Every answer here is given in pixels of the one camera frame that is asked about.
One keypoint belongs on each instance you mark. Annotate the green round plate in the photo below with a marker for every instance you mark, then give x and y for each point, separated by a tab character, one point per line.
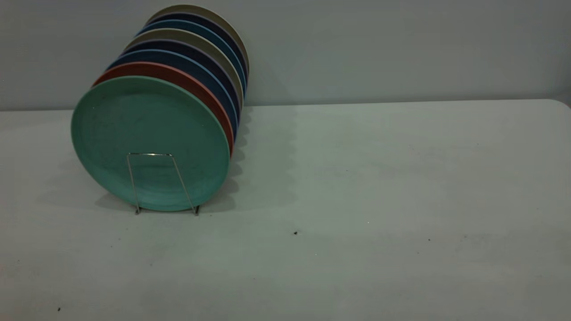
147	129

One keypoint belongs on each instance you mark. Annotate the dark purple round plate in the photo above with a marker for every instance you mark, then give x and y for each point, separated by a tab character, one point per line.
187	46

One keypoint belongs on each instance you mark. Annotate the pink round plate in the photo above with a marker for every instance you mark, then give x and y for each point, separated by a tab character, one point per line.
151	68

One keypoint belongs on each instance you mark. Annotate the teal blue round plate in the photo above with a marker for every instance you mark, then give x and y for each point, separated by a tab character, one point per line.
192	25

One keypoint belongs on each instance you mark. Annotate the beige round plate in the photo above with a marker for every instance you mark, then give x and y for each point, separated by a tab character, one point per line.
178	34
196	8

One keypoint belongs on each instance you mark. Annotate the dark navy round plate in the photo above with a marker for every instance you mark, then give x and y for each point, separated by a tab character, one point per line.
200	17

